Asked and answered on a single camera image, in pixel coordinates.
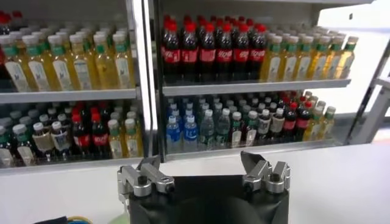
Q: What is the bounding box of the yellow blue cable loop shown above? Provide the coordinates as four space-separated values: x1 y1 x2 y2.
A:
66 215 93 224

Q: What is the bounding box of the grey metal shelf rack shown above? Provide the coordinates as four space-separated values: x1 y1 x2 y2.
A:
0 0 156 177
152 0 375 162

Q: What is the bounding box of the yellow tea bottle green label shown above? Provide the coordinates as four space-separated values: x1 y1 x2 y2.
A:
47 33 74 91
23 33 52 92
294 35 315 82
261 35 283 82
0 33 30 93
107 119 125 159
335 35 360 80
322 35 346 80
321 106 337 139
112 32 135 89
308 106 324 141
307 35 332 81
124 118 144 158
69 33 96 91
93 32 119 90
279 35 300 82

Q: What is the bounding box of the clear green water bottle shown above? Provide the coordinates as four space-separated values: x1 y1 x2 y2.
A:
199 109 216 152
215 108 232 150

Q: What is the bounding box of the blue water bottle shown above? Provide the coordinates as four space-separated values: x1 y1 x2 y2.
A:
182 114 199 152
166 115 182 153

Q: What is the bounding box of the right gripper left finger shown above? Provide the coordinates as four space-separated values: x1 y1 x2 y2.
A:
117 155 176 203

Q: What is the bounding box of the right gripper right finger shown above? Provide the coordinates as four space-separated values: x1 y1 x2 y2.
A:
239 151 291 194

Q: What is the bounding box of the dark bottle white green label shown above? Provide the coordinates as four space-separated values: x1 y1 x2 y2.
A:
12 124 36 167
0 126 15 167
230 111 245 149
244 110 259 147

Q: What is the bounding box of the dark bottle beige label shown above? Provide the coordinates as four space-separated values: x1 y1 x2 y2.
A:
50 121 73 161
32 121 55 162
270 108 286 142
257 108 272 144

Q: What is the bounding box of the cola bottle red label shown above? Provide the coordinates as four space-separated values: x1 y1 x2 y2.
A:
283 102 298 142
296 100 312 141
71 114 91 159
163 23 182 83
90 113 110 158
233 23 251 82
216 23 234 83
181 23 199 83
198 23 217 83
249 23 268 82

